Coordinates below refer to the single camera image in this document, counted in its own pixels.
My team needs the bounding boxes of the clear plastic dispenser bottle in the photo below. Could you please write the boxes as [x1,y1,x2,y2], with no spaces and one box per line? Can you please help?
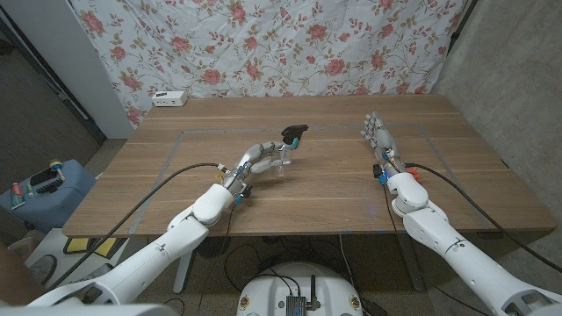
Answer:
[271,144,298,176]

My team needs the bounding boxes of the grey electronics box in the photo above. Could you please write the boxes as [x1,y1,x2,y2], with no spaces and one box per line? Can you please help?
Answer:
[285,295,307,316]

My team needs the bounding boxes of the black round floor object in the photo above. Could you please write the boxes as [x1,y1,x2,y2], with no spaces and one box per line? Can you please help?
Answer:
[195,236,232,260]

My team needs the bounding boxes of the brown rounded object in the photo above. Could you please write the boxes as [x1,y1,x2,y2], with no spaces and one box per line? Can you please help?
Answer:
[0,243,45,306]

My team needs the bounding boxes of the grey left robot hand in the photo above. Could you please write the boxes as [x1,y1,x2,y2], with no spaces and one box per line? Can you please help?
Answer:
[221,140,296,198]

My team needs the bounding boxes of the white power strip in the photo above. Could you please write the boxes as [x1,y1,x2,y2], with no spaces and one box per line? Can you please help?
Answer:
[151,90,189,108]

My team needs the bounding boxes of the left arm thick black cable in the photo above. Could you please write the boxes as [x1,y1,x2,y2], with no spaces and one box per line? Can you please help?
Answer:
[43,162,222,291]

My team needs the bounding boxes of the grey floor cable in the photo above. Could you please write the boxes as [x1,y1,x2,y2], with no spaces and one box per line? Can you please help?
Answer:
[338,234,361,304]

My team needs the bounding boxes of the floral backdrop cloth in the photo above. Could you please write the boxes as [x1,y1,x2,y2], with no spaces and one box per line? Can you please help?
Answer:
[69,0,469,126]

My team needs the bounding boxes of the red green toothpaste tube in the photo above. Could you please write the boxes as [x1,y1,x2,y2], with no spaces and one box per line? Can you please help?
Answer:
[10,182,26,211]

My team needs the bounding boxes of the black power adapter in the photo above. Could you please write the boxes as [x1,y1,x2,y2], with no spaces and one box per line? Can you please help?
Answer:
[362,299,390,316]

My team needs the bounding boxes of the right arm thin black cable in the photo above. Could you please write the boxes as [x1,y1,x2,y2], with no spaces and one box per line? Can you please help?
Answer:
[381,182,482,316]

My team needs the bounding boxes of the black backdrop stand pole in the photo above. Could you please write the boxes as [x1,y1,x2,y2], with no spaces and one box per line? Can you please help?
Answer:
[446,0,479,56]

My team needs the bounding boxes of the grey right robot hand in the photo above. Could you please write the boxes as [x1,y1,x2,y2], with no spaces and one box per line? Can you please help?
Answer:
[359,111,404,175]

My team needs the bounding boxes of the black hair brush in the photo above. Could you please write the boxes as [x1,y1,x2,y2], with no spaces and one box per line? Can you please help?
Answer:
[29,168,61,194]

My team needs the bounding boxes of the arm thick black cable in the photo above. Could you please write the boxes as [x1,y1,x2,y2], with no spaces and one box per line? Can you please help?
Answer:
[403,162,562,274]
[43,162,222,291]

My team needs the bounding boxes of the yellow black floor item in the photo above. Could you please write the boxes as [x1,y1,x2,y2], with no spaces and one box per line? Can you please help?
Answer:
[63,236,118,258]

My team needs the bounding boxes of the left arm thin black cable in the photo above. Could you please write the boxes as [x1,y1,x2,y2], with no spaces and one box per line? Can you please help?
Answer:
[195,201,238,316]

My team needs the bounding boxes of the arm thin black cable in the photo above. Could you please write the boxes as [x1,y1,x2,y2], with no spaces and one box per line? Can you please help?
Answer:
[195,201,238,316]
[381,182,482,316]

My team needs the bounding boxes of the white robot torso edge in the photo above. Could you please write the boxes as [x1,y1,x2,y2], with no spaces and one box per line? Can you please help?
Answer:
[0,302,179,316]

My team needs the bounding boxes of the right arm thick black cable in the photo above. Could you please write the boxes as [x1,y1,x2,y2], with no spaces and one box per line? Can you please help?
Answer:
[403,162,562,274]

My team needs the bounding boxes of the white table leg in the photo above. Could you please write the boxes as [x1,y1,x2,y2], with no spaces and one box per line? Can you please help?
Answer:
[172,249,197,295]

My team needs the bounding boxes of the black antenna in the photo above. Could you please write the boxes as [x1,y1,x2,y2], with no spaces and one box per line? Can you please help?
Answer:
[306,275,321,311]

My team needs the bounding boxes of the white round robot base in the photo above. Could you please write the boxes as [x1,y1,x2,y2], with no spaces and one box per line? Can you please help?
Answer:
[236,262,364,316]

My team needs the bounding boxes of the grey table leg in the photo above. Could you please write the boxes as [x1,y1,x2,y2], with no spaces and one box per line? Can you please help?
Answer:
[394,233,426,293]

